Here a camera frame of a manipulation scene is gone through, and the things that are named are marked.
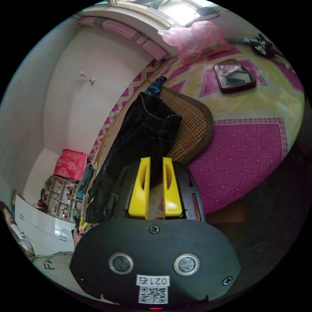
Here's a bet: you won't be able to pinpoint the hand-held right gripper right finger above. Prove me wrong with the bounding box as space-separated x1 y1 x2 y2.
162 157 183 219

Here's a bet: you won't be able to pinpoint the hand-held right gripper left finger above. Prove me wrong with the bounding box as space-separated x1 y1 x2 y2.
128 157 151 219

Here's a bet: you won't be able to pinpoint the dark gray jeans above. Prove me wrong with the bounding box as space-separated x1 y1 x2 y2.
84 92 183 224

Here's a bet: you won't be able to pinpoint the person's left hand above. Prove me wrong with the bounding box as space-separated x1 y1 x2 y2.
72 230 86 248

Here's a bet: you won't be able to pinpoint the wooden shelf with items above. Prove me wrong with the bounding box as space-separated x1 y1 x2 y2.
38 174 85 222

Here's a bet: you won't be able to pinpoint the white cupboard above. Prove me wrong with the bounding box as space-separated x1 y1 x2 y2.
13 192 76 255

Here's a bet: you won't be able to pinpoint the gray cloth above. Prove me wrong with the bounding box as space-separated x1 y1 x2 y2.
78 163 95 194

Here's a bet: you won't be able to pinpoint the red patterned cloth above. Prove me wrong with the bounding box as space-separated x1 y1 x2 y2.
53 149 88 181

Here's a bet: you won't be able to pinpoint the brown woven cushion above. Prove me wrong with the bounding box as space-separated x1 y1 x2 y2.
144 85 215 165

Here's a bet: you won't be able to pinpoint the bed with pink yellow mat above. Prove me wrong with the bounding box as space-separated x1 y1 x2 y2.
89 45 305 216

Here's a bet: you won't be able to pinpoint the dark blue garment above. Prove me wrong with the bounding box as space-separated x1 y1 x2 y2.
144 76 167 97

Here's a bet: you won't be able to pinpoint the smartphone with red case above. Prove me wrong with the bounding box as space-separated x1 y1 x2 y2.
212 58 257 94

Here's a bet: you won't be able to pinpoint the pink plastic bag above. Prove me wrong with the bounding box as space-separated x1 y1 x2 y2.
158 20 233 65

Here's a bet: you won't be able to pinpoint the black and white garment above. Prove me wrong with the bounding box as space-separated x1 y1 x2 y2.
243 33 288 59

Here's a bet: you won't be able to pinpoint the window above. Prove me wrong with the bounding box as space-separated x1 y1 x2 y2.
107 0 220 27

